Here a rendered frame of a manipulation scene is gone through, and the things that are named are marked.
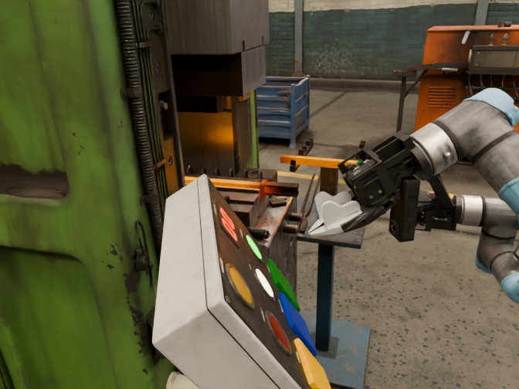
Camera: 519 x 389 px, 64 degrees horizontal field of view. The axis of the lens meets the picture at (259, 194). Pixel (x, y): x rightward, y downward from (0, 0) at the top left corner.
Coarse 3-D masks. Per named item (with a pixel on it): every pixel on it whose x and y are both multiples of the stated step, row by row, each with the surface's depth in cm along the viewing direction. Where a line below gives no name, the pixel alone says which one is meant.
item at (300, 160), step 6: (282, 156) 148; (288, 156) 147; (294, 156) 147; (300, 156) 147; (282, 162) 148; (288, 162) 147; (300, 162) 145; (306, 162) 144; (312, 162) 144; (318, 162) 143; (324, 162) 142; (330, 162) 141; (336, 162) 141; (348, 162) 139; (354, 162) 139
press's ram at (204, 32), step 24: (168, 0) 84; (192, 0) 82; (216, 0) 81; (240, 0) 86; (264, 0) 103; (168, 24) 86; (192, 24) 84; (216, 24) 83; (240, 24) 87; (264, 24) 104; (192, 48) 86; (216, 48) 85; (240, 48) 88
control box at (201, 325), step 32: (192, 192) 64; (192, 224) 55; (192, 256) 47; (224, 256) 48; (256, 256) 65; (160, 288) 46; (192, 288) 42; (224, 288) 40; (256, 288) 53; (160, 320) 41; (192, 320) 38; (224, 320) 39; (256, 320) 44; (192, 352) 40; (224, 352) 40; (256, 352) 41; (288, 352) 48; (224, 384) 42; (256, 384) 43; (288, 384) 43
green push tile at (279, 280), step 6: (270, 264) 72; (270, 270) 70; (276, 270) 71; (276, 276) 68; (282, 276) 73; (276, 282) 67; (282, 282) 69; (288, 282) 75; (282, 288) 67; (288, 288) 71; (288, 294) 68; (294, 300) 70; (294, 306) 69
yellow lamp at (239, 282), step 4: (232, 272) 45; (236, 272) 47; (232, 276) 45; (236, 276) 46; (240, 276) 48; (236, 280) 45; (240, 280) 46; (236, 284) 44; (240, 284) 45; (244, 284) 47; (240, 288) 44; (244, 288) 46; (240, 292) 44; (244, 292) 45; (248, 292) 46; (244, 296) 44; (248, 296) 45; (248, 300) 45
